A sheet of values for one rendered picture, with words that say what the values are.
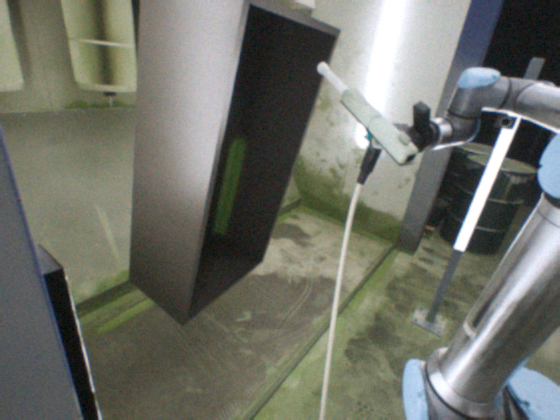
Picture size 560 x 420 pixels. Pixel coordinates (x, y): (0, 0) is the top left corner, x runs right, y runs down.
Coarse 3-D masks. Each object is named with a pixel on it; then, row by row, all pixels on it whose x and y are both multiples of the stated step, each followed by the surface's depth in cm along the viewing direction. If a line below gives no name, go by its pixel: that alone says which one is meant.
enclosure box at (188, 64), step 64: (192, 0) 76; (256, 0) 73; (192, 64) 82; (256, 64) 139; (192, 128) 90; (256, 128) 149; (192, 192) 98; (256, 192) 162; (192, 256) 109; (256, 256) 177
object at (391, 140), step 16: (320, 64) 101; (336, 80) 95; (352, 96) 87; (352, 112) 89; (368, 112) 82; (368, 128) 85; (384, 128) 78; (384, 144) 78; (400, 144) 74; (368, 160) 87; (400, 160) 74; (368, 176) 92
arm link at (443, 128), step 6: (432, 120) 89; (438, 120) 89; (444, 120) 89; (438, 126) 88; (444, 126) 88; (450, 126) 89; (438, 132) 88; (444, 132) 88; (450, 132) 89; (438, 138) 89; (444, 138) 89; (450, 138) 90; (438, 144) 89; (444, 144) 91
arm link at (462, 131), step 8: (448, 120) 90; (456, 120) 90; (464, 120) 89; (472, 120) 89; (456, 128) 89; (464, 128) 90; (472, 128) 91; (456, 136) 90; (464, 136) 92; (472, 136) 93; (448, 144) 92
